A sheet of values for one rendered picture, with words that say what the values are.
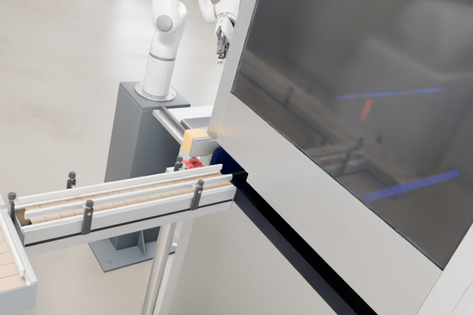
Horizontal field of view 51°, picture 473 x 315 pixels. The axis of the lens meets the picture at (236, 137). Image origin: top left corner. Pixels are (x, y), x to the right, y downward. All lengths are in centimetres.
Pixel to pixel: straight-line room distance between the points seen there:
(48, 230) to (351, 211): 79
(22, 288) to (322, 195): 78
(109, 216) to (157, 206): 15
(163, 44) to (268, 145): 86
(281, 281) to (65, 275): 127
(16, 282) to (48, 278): 129
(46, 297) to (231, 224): 106
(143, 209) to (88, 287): 108
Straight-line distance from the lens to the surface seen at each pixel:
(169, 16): 211
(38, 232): 141
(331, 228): 140
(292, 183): 147
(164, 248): 175
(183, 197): 157
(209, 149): 174
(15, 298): 129
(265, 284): 168
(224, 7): 212
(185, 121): 207
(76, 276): 257
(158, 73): 224
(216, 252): 186
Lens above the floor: 186
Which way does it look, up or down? 28 degrees down
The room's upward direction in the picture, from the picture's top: 17 degrees clockwise
